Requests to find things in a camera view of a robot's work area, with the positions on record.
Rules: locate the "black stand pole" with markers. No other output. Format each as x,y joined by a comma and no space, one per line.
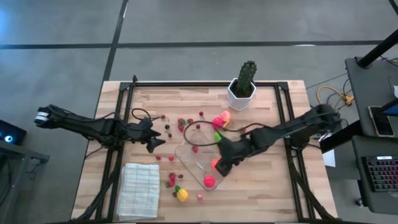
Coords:
377,49

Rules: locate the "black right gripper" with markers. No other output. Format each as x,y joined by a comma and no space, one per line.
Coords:
236,149

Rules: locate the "black smartphone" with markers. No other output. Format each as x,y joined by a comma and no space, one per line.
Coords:
381,121

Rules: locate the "white folded cloth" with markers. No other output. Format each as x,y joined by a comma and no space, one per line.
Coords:
138,189

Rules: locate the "pink toy peach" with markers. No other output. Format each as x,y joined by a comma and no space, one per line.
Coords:
225,116

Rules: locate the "green toy lime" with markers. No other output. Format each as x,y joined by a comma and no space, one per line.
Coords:
217,137

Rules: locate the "clear plastic container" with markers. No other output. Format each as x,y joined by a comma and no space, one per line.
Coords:
199,155

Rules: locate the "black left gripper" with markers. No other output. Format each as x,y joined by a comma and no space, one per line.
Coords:
141,135

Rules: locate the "white hexagonal plant pot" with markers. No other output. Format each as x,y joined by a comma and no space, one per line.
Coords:
236,101

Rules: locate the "black round knob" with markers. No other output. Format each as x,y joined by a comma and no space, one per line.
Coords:
359,202

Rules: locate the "black computer with blue light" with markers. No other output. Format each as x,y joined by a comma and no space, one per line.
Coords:
14,132

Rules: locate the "large red toy tomato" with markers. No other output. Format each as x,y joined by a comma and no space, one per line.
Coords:
209,181

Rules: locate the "black aluminium table frame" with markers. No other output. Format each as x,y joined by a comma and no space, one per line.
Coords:
202,84

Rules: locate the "yellow toy bell pepper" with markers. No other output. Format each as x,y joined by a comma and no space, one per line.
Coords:
183,195

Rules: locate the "monitor with blue screen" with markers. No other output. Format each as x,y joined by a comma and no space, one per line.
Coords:
392,109

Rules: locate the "backlit computer keyboard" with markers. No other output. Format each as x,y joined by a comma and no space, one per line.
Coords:
382,174

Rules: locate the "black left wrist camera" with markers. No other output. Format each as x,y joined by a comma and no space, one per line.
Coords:
145,123

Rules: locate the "toy orange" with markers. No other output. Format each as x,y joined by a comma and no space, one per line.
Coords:
214,164

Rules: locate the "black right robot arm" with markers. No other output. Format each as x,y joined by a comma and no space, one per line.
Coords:
295,124

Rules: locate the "dark grey desk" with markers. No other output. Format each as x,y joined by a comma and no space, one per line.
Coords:
370,87
373,202

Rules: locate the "pink toy raspberry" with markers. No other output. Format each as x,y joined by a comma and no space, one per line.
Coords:
200,197

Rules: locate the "green cactus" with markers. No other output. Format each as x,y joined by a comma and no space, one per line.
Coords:
247,74

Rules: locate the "grey metal cart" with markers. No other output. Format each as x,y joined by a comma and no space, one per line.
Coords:
18,150

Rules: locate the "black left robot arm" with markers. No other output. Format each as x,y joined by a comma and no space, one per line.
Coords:
93,126

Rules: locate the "pink-red toy dragon fruit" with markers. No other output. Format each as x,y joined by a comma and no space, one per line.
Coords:
217,123

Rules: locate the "white paper sheet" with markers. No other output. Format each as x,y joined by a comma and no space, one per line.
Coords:
329,158

